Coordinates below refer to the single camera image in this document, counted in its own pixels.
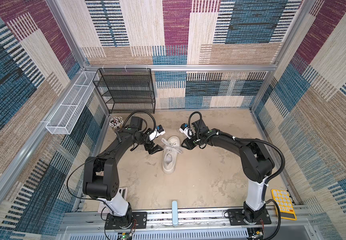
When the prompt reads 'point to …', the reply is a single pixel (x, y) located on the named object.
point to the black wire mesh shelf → (127, 90)
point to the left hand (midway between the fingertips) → (157, 139)
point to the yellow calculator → (284, 204)
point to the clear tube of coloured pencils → (116, 122)
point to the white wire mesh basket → (64, 118)
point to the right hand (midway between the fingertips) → (185, 144)
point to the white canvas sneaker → (170, 153)
